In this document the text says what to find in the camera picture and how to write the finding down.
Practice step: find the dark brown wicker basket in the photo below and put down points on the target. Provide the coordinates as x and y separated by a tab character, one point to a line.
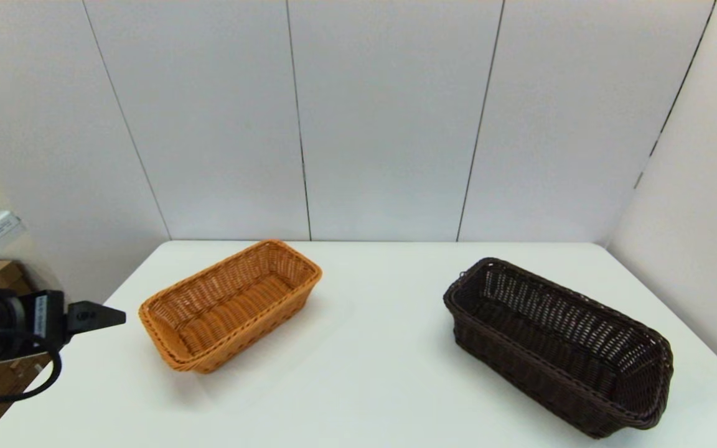
557	348

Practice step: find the orange wicker basket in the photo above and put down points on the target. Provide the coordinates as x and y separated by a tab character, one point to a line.
228	311

